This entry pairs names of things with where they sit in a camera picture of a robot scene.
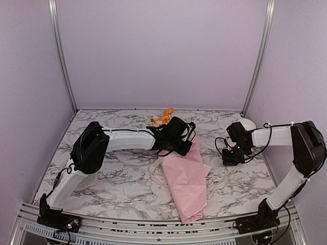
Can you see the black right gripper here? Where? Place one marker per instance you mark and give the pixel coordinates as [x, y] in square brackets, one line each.
[227, 161]

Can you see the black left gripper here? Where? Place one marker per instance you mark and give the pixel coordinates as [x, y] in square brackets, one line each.
[184, 151]

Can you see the orange fake flower stem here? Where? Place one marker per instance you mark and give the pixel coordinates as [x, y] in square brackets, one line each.
[166, 117]

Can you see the peach fake flower stem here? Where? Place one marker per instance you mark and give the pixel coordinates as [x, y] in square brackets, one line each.
[155, 121]

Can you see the pink wrapping paper sheet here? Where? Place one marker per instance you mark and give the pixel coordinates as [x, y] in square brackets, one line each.
[189, 209]

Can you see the cream printed ribbon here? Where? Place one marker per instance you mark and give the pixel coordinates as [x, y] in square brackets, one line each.
[187, 179]

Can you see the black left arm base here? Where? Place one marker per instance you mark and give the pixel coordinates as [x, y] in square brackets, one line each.
[56, 218]

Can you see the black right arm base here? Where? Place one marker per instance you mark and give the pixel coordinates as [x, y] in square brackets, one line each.
[265, 218]

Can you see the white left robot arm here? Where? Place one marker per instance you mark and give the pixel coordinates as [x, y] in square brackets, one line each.
[88, 153]

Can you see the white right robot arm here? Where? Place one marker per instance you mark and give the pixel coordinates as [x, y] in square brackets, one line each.
[299, 148]

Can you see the orange bowl white inside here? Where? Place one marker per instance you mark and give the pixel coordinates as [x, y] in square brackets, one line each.
[247, 124]

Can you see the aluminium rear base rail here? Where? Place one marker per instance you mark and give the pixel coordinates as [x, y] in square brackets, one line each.
[161, 109]

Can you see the aluminium front rail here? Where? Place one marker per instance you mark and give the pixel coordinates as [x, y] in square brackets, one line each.
[98, 230]

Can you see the aluminium frame post right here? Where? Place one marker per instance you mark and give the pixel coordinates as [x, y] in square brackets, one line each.
[268, 22]

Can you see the aluminium frame post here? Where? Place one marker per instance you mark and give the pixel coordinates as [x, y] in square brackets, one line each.
[60, 52]
[268, 22]

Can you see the aluminium frame post left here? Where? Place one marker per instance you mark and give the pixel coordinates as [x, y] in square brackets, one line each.
[60, 52]

